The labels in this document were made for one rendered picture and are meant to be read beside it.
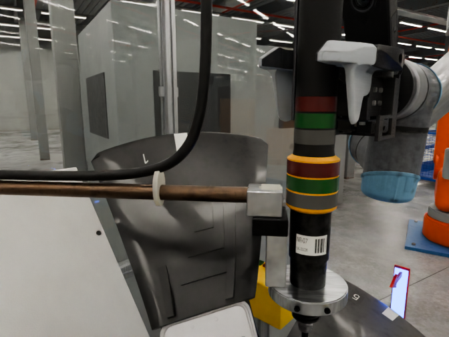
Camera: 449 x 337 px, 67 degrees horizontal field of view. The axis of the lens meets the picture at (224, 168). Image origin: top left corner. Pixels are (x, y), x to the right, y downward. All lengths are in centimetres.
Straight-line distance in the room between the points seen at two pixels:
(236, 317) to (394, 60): 26
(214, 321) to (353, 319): 25
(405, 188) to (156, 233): 34
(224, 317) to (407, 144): 33
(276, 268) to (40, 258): 35
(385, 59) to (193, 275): 26
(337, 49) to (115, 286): 45
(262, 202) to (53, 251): 35
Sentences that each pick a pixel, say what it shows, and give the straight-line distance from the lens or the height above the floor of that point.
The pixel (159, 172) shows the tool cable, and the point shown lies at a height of 141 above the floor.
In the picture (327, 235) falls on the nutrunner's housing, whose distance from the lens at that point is 30.
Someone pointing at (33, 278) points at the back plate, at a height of 124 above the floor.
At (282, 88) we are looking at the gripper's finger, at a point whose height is 148.
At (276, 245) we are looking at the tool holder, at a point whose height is 135.
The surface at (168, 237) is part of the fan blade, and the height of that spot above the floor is 133.
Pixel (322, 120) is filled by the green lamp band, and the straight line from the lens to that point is 28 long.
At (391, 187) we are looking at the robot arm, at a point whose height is 135.
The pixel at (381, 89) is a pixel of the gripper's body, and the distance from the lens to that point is 36.
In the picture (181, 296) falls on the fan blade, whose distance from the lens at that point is 35.
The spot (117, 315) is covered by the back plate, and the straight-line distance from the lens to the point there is 55.
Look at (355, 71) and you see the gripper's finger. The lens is 27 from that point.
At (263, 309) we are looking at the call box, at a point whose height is 102.
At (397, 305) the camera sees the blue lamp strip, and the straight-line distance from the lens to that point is 71.
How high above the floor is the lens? 147
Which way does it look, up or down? 11 degrees down
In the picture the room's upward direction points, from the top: straight up
